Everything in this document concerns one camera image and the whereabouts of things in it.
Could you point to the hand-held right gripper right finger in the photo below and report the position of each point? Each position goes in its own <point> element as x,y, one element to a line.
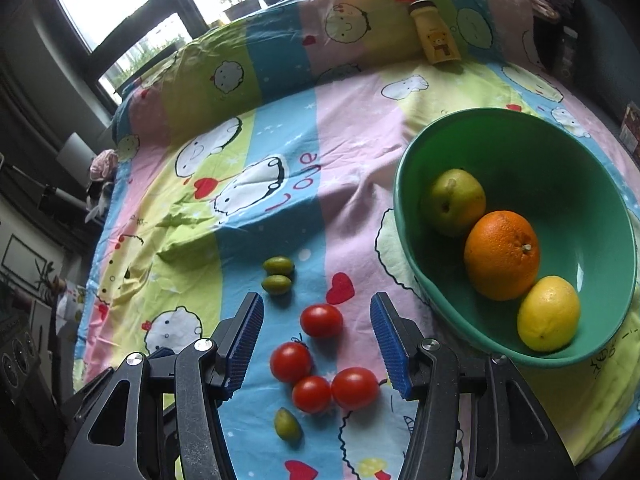
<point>387,347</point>

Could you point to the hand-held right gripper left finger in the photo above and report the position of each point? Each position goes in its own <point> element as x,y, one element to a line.
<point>245,345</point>

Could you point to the red cherry tomato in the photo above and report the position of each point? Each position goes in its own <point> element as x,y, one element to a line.
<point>321,320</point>
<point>354,388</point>
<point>290,362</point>
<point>311,394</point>

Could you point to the orange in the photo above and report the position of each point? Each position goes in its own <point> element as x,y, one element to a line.
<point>502,255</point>

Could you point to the green pear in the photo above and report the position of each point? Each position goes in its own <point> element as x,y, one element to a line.
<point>455,200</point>

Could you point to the yellow lemon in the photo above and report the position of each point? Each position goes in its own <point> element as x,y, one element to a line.
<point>548,313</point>

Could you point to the green plastic bowl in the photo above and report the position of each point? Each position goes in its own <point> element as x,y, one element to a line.
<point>575,185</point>

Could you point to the small green oval fruit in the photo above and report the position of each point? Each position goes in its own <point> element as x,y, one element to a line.
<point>287,425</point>
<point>278,265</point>
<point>276,282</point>

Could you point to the colourful cartoon printed blanket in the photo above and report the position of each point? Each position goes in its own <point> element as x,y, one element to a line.
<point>325,160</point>

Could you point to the black device with dials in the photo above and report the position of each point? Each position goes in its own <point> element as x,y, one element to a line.
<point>17,355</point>

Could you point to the pink crumpled cloth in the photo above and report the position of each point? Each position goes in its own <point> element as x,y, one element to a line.
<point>102,165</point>

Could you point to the black and white tube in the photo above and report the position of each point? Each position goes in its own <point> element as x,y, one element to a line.
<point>62,197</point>

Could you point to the yellow bear print bottle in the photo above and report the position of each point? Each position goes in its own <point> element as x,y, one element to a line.
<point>436,35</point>

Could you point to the snack packet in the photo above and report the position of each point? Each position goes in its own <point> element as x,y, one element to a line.
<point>631,127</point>

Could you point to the potted plant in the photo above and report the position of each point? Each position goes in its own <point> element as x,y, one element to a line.
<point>240,10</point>

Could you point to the dark framed window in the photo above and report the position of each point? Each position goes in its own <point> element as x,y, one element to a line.
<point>157,2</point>

